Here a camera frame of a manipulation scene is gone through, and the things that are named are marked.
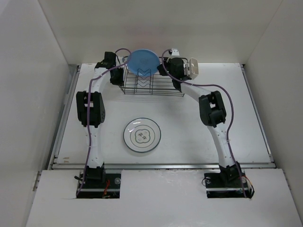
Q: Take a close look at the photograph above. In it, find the blue plate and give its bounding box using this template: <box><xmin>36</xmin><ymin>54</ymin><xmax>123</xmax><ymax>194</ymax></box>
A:
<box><xmin>127</xmin><ymin>49</ymin><xmax>160</xmax><ymax>77</ymax></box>

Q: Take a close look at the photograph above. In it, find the white plate grey flower outline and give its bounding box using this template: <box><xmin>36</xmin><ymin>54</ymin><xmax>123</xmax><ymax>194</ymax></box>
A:
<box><xmin>123</xmin><ymin>117</ymin><xmax>162</xmax><ymax>155</ymax></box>

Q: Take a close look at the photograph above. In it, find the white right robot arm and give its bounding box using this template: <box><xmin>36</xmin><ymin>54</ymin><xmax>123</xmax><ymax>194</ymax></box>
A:
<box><xmin>159</xmin><ymin>56</ymin><xmax>241</xmax><ymax>186</ymax></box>

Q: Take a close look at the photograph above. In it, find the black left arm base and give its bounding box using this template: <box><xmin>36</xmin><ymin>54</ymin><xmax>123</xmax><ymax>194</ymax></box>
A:
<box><xmin>74</xmin><ymin>167</ymin><xmax>122</xmax><ymax>199</ymax></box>

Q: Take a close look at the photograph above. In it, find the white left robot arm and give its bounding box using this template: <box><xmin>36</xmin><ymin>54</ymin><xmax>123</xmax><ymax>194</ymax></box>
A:
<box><xmin>76</xmin><ymin>52</ymin><xmax>124</xmax><ymax>170</ymax></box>

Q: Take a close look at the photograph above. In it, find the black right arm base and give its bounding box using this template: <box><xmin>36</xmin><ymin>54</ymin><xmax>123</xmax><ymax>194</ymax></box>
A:
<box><xmin>201</xmin><ymin>167</ymin><xmax>255</xmax><ymax>199</ymax></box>

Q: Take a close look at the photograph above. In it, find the white cutlery holder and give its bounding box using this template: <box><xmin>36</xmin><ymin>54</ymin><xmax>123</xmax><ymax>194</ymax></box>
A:
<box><xmin>185</xmin><ymin>58</ymin><xmax>199</xmax><ymax>80</ymax></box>

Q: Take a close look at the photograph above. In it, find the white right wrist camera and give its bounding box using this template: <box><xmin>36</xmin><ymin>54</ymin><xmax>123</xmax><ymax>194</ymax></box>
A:
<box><xmin>169</xmin><ymin>48</ymin><xmax>180</xmax><ymax>57</ymax></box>

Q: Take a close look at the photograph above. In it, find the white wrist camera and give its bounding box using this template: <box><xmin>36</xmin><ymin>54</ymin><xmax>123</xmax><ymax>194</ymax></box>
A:
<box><xmin>169</xmin><ymin>48</ymin><xmax>180</xmax><ymax>57</ymax></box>
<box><xmin>116</xmin><ymin>55</ymin><xmax>127</xmax><ymax>65</ymax></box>

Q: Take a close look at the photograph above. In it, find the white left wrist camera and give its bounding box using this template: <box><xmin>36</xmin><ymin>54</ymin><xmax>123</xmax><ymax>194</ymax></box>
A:
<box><xmin>116</xmin><ymin>55</ymin><xmax>127</xmax><ymax>65</ymax></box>

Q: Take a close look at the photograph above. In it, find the metal wire dish rack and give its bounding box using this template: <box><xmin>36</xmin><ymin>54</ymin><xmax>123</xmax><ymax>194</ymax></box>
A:
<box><xmin>119</xmin><ymin>65</ymin><xmax>184</xmax><ymax>97</ymax></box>

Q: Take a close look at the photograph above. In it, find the metal table edge rail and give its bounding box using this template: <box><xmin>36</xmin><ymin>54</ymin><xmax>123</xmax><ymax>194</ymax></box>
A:
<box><xmin>48</xmin><ymin>162</ymin><xmax>276</xmax><ymax>170</ymax></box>

